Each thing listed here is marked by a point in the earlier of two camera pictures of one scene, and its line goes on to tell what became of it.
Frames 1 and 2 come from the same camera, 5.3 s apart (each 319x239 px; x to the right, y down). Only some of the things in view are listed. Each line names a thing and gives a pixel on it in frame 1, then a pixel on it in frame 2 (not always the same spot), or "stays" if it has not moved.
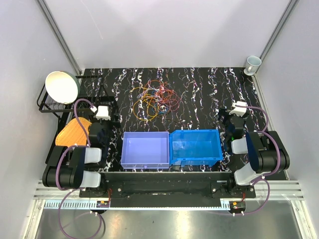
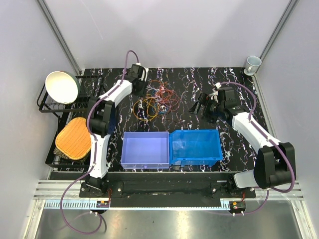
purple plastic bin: x=145 y=150 stays
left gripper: x=115 y=124 -> x=142 y=92
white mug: x=252 y=64 stays
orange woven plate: x=73 y=134 stays
